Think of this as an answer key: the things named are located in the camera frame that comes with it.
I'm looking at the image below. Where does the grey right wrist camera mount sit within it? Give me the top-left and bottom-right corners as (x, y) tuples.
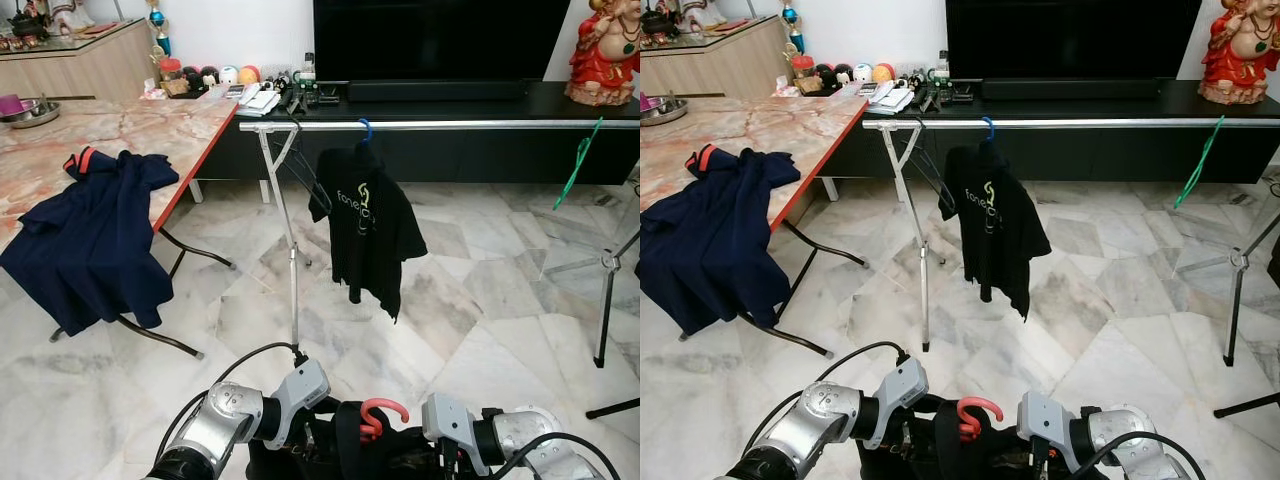
(1017, 390), (1076, 469)
(420, 393), (479, 471)

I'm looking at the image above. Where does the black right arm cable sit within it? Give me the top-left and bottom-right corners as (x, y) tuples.
(488, 431), (623, 480)
(1065, 430), (1198, 480)

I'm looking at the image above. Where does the black flat television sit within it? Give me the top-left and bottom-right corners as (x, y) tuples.
(945, 0), (1203, 81)
(313, 0), (571, 83)

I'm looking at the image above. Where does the navy polo shirt orange collar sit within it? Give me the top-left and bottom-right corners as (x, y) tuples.
(0, 145), (181, 336)
(640, 143), (801, 336)

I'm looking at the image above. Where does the silver metal clothes rack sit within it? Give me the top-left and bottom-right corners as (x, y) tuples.
(862, 116), (1280, 367)
(238, 117), (641, 369)

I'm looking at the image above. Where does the black soundbar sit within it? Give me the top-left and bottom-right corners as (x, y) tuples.
(980, 78), (1163, 101)
(347, 80), (531, 103)

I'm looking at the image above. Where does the black printed t-shirt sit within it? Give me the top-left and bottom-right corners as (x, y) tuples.
(308, 140), (429, 323)
(938, 140), (1053, 321)

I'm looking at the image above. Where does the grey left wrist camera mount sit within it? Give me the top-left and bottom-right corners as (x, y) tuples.
(872, 358), (929, 449)
(265, 358), (331, 449)

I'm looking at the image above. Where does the dark teapot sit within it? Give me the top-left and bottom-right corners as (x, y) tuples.
(643, 5), (681, 39)
(8, 5), (46, 39)

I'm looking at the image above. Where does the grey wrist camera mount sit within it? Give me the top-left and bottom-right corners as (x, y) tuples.
(1017, 390), (1076, 469)
(872, 358), (929, 449)
(420, 393), (479, 471)
(265, 358), (331, 449)

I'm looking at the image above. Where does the red plastic hanger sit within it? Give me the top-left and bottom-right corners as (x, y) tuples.
(358, 397), (411, 443)
(955, 395), (1004, 443)

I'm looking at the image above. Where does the black wire hanger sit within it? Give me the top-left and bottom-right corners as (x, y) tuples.
(912, 118), (951, 191)
(270, 105), (333, 201)

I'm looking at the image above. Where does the dark knit garment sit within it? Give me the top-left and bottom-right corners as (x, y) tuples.
(858, 395), (1081, 480)
(245, 395), (471, 480)

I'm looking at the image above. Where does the white figurine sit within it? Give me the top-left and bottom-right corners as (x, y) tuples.
(50, 0), (96, 31)
(680, 0), (726, 29)

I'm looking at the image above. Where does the marble-pattern folding table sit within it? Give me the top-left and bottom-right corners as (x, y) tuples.
(0, 95), (241, 361)
(640, 93), (869, 361)

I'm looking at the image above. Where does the metal bowl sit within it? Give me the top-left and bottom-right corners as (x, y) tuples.
(0, 100), (61, 129)
(640, 97), (689, 126)

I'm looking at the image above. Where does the red laughing Buddha statue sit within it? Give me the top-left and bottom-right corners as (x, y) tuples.
(565, 0), (641, 108)
(1198, 0), (1280, 106)

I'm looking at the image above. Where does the stack of white papers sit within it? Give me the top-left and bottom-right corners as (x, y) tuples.
(200, 83), (283, 118)
(838, 80), (916, 114)

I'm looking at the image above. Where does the blue and gold trophy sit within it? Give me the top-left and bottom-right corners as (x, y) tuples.
(147, 0), (173, 61)
(780, 0), (804, 56)

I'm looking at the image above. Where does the light wooden cabinet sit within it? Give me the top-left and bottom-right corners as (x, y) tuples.
(640, 15), (791, 99)
(0, 20), (156, 101)

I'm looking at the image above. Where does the black TV console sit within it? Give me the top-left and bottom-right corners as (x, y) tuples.
(828, 80), (1280, 183)
(195, 80), (641, 186)

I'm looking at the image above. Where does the green plastic hanger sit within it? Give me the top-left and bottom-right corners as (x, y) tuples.
(553, 117), (606, 211)
(1173, 115), (1226, 209)

